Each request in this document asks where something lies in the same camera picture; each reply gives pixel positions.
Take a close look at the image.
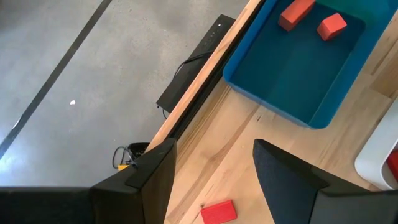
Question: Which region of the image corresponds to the white plastic bin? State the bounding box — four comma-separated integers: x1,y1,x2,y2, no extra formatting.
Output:
354,99,398,191

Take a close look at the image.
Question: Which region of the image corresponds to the black table clamp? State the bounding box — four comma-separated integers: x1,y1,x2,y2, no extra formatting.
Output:
127,142,152,162

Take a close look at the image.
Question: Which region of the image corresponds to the long orange block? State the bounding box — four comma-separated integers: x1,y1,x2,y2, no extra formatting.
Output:
278,0,317,32

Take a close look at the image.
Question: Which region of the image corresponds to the long red block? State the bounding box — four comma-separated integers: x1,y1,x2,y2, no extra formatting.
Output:
200,199,238,224
386,149,398,184

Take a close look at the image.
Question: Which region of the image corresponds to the blue plastic bin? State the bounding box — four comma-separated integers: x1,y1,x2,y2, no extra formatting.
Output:
223,0,398,130

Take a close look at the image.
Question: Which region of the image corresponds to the orange cube block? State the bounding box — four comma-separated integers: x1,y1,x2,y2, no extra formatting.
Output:
316,12,348,42

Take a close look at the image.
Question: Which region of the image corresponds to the black floor cable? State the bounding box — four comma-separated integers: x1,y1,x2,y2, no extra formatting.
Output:
111,146,137,170

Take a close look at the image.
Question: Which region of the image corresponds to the thin black box cable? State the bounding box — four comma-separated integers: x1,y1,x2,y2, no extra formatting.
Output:
172,49,215,78

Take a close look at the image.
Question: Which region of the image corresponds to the black floor tape strip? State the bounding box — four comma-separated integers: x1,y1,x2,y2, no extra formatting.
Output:
0,0,113,159

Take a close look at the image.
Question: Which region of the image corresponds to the flat black box with light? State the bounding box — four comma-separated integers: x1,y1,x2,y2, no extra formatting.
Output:
155,14,236,114

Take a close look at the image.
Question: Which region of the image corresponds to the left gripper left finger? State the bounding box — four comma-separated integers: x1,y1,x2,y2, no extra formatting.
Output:
90,138,177,224

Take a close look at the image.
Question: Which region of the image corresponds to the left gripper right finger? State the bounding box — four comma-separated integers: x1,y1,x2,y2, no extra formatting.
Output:
253,139,371,224

